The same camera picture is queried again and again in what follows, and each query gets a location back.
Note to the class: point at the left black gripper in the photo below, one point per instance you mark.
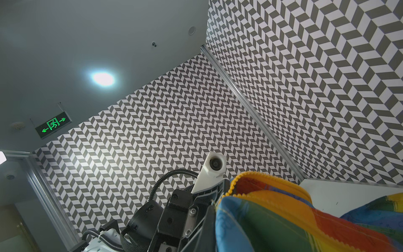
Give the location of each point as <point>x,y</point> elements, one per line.
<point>160,229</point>

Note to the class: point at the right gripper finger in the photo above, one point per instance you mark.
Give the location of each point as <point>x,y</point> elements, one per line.
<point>203,238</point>

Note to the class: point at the rainbow coloured jacket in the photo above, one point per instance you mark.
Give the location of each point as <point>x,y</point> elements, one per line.
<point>264,213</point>

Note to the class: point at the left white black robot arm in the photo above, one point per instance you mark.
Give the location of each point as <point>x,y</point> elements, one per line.
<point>108,237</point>

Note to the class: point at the green exit sign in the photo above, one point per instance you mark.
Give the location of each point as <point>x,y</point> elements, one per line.
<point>53,125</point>

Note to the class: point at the round ceiling light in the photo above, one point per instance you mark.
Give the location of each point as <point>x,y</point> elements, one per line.
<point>103,78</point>

